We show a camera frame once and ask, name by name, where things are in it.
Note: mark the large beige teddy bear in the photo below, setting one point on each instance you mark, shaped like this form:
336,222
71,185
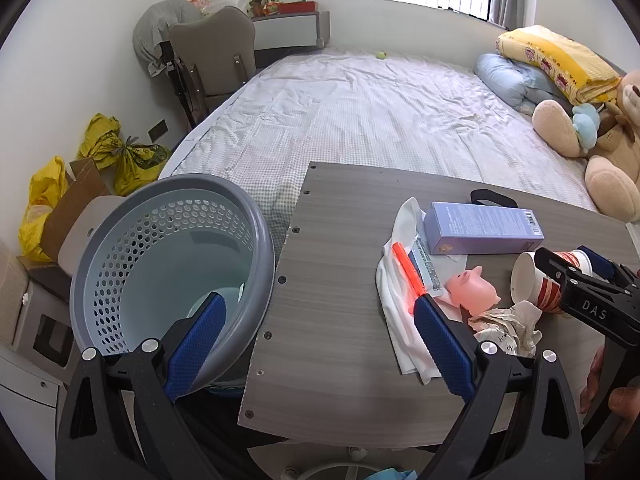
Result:
612,180

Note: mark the colourful printed box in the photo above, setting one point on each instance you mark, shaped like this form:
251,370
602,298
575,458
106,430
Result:
262,5

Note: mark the bed with white sheet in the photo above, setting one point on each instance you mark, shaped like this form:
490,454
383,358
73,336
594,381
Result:
375,110

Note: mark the pink pig toy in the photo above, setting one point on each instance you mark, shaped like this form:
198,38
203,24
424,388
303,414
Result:
472,292

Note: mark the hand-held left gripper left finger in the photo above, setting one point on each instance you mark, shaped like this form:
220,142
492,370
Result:
200,345

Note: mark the black metal frame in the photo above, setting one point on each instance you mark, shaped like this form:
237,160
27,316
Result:
182,85

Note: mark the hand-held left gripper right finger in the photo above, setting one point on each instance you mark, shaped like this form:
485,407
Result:
442,340

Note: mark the red and white paper cup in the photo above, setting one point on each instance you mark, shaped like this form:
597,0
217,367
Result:
530,280

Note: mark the dark wall socket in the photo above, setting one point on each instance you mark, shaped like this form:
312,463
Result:
158,130

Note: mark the white box with black mark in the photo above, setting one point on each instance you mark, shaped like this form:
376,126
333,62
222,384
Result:
45,325

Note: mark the grey and white shelf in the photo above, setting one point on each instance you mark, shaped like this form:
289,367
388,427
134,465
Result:
287,30

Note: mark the purple cardboard box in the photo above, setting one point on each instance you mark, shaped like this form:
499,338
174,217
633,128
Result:
480,225

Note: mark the grey garment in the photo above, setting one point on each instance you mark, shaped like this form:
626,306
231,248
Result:
155,30

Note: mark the large yellow plastic bag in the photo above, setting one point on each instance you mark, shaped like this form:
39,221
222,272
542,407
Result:
42,200

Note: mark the folded yellow blanket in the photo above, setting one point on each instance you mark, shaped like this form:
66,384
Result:
555,55

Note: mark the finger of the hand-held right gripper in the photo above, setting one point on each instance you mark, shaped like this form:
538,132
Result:
607,268
555,265

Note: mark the grey perforated plastic basket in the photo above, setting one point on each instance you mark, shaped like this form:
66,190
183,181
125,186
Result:
150,270

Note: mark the person's right hand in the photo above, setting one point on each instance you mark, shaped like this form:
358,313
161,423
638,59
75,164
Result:
595,380

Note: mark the printed yellow tied bag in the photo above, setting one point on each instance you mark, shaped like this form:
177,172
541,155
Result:
140,165

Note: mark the paper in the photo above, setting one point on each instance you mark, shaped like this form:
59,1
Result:
510,330

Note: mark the plain yellow plastic bag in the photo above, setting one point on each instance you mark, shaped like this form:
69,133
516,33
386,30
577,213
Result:
100,140

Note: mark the red box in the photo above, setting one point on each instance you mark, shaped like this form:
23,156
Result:
297,7

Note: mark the clear plastic packet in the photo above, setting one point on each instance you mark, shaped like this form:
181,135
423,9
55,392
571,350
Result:
426,266

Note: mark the light blue pillow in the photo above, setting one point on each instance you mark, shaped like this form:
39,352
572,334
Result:
505,77

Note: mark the beige chair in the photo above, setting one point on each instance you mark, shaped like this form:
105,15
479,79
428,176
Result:
215,55

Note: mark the white cabinet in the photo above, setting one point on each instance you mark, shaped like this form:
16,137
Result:
25,395

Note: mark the orange pen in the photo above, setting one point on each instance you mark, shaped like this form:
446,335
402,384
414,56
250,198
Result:
405,265

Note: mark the small blue plush toy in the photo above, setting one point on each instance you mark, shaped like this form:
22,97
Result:
585,125

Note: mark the white cloth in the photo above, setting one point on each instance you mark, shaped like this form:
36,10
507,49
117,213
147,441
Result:
395,320

